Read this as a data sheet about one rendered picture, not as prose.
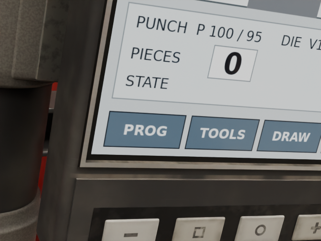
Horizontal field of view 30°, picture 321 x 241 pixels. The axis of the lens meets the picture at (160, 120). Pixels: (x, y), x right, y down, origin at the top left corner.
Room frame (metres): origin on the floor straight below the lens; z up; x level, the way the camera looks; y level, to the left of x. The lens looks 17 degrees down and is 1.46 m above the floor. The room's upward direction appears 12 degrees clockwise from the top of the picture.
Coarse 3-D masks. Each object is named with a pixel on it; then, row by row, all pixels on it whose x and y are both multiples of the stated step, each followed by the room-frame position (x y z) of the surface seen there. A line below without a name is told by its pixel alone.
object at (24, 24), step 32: (0, 0) 0.41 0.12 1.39; (32, 0) 0.42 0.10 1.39; (0, 32) 0.41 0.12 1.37; (32, 32) 0.42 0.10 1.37; (0, 64) 0.41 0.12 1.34; (32, 64) 0.42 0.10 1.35; (0, 96) 0.42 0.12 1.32; (32, 96) 0.44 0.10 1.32; (0, 128) 0.42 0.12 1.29; (32, 128) 0.44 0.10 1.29; (0, 160) 0.42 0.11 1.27; (32, 160) 0.45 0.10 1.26; (0, 192) 0.43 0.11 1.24; (32, 192) 0.46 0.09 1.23; (0, 224) 0.42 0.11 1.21; (32, 224) 0.45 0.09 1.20
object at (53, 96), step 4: (52, 92) 0.81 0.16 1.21; (52, 96) 0.79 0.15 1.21; (52, 100) 0.77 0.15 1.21; (52, 104) 0.76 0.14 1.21; (52, 108) 0.74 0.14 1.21; (48, 112) 0.74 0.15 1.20; (52, 112) 0.74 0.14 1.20; (48, 116) 0.81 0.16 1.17; (52, 116) 0.82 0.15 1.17; (48, 120) 0.81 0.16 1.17; (48, 124) 0.81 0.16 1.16; (48, 128) 0.82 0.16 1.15; (48, 132) 0.81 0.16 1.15; (48, 136) 0.80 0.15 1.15; (44, 140) 0.78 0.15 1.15; (48, 140) 0.78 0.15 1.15; (44, 144) 0.76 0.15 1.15; (48, 144) 0.77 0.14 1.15; (44, 148) 0.75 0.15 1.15; (44, 152) 0.74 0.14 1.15
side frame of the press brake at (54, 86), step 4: (56, 84) 1.16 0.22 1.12; (52, 88) 1.18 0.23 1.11; (56, 88) 1.16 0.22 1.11; (44, 156) 1.17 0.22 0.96; (44, 160) 1.17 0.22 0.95; (44, 164) 1.17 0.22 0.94; (40, 168) 1.18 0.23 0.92; (44, 168) 1.16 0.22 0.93; (40, 172) 1.18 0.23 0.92; (44, 172) 1.16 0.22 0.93; (40, 176) 1.18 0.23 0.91; (40, 180) 1.17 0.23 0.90; (40, 184) 1.17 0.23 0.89; (40, 188) 1.17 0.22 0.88; (36, 236) 1.16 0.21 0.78; (36, 240) 1.15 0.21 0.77
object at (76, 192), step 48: (48, 0) 0.42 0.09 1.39; (96, 0) 0.33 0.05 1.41; (48, 48) 0.42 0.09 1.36; (96, 48) 0.33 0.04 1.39; (96, 96) 0.33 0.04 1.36; (48, 192) 0.35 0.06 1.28; (96, 192) 0.33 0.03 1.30; (144, 192) 0.35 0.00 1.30; (192, 192) 0.36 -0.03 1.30; (240, 192) 0.38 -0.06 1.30; (288, 192) 0.40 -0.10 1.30; (48, 240) 0.34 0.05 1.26; (96, 240) 0.34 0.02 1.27; (144, 240) 0.35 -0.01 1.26; (192, 240) 0.36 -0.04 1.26; (240, 240) 0.38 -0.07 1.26; (288, 240) 0.40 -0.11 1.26
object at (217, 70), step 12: (216, 48) 0.36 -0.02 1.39; (228, 48) 0.37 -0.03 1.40; (240, 48) 0.37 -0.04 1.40; (216, 60) 0.36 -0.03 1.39; (228, 60) 0.37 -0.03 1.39; (240, 60) 0.37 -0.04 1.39; (252, 60) 0.38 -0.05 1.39; (216, 72) 0.36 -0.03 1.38; (228, 72) 0.37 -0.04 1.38; (240, 72) 0.37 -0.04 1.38; (252, 72) 0.38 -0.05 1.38
